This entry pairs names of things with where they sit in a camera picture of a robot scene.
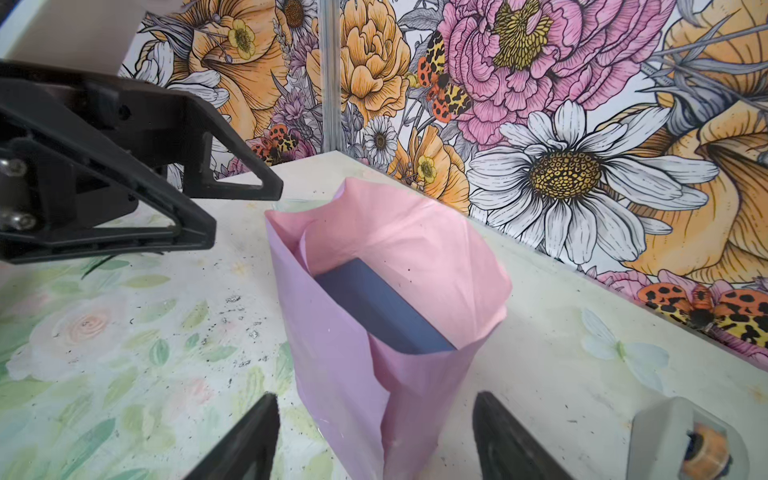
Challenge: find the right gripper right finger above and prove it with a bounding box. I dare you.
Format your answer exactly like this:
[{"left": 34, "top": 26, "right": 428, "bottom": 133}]
[{"left": 472, "top": 391, "right": 572, "bottom": 480}]

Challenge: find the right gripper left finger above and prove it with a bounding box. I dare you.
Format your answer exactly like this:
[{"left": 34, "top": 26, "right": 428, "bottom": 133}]
[{"left": 185, "top": 392, "right": 280, "bottom": 480}]

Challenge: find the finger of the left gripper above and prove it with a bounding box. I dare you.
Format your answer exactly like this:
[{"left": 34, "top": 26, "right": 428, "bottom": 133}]
[
  {"left": 1, "top": 77, "right": 218, "bottom": 264},
  {"left": 89, "top": 77, "right": 283, "bottom": 200}
]

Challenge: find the pink wrapping paper sheet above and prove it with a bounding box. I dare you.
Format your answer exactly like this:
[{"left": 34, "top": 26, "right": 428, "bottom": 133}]
[{"left": 265, "top": 178, "right": 512, "bottom": 479}]

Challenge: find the navy blue gift box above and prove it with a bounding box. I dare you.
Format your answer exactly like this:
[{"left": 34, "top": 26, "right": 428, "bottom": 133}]
[{"left": 315, "top": 258, "right": 455, "bottom": 355}]

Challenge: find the white tape dispenser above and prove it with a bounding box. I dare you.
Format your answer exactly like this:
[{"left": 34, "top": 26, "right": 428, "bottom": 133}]
[{"left": 626, "top": 397, "right": 750, "bottom": 479}]

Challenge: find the orange clear tape roll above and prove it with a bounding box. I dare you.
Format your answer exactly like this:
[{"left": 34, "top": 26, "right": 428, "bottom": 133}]
[{"left": 681, "top": 424, "right": 731, "bottom": 480}]

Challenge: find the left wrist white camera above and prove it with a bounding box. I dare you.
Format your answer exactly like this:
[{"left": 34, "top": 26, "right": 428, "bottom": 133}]
[{"left": 1, "top": 0, "right": 183, "bottom": 74}]

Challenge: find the left aluminium corner post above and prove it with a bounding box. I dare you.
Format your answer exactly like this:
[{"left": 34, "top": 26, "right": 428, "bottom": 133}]
[{"left": 319, "top": 0, "right": 343, "bottom": 152}]

